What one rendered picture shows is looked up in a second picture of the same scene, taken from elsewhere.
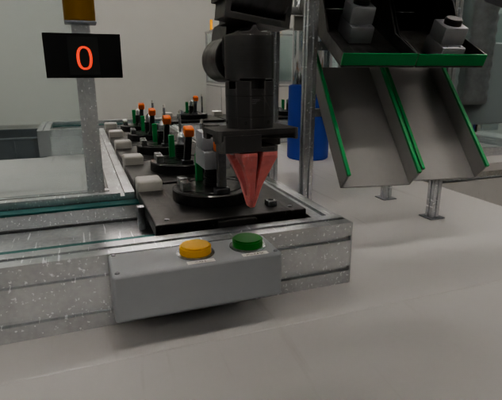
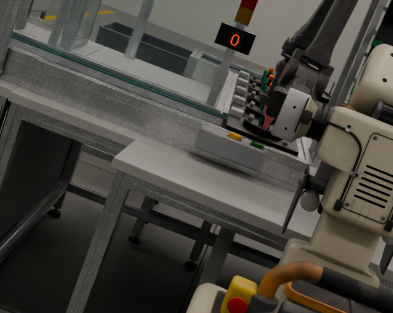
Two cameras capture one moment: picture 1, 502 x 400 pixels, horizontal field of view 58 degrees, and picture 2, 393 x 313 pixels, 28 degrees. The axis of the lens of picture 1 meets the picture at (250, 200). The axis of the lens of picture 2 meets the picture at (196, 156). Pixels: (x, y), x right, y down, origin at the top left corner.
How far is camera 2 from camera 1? 175 cm
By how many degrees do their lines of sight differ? 20
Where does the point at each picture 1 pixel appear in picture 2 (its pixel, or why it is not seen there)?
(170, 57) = not seen: hidden behind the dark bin
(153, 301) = (210, 145)
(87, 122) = (222, 69)
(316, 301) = (277, 189)
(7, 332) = (154, 134)
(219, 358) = (222, 176)
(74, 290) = (184, 130)
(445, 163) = not seen: outside the picture
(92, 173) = (212, 95)
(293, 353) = (249, 189)
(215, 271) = (237, 146)
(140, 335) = (198, 159)
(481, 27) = not seen: outside the picture
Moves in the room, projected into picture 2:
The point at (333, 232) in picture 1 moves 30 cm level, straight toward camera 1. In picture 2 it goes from (302, 165) to (251, 167)
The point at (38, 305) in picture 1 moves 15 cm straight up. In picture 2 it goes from (169, 130) to (186, 84)
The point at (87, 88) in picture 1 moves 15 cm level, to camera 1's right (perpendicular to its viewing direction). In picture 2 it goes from (230, 53) to (269, 70)
